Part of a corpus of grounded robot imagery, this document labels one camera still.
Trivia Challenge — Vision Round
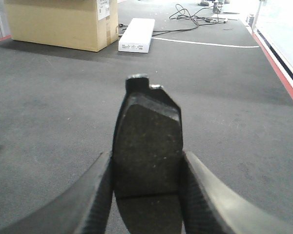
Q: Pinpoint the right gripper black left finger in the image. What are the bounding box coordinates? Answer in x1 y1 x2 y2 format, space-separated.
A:
0 152 112 234

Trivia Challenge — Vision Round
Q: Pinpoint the black floor cable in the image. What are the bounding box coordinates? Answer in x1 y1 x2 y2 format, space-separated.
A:
118 3 229 37

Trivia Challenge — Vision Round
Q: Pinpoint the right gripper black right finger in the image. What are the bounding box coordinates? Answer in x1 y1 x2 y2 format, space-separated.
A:
179 152 293 234

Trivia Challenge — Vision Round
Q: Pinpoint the white flat cardboard box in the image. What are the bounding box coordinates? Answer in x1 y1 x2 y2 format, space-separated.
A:
118 18 155 53

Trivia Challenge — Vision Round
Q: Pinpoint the white cable on belt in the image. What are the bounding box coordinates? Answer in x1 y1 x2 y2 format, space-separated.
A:
151 36 260 49

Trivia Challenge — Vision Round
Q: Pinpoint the black conveyor belt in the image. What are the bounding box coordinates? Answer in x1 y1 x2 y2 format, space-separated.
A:
0 0 293 229

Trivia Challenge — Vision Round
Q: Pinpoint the grey brake pad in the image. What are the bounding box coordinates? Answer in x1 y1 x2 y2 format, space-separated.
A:
112 74 183 234

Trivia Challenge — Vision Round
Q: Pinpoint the large brown cardboard box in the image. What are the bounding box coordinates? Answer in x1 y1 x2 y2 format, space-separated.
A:
4 0 119 52

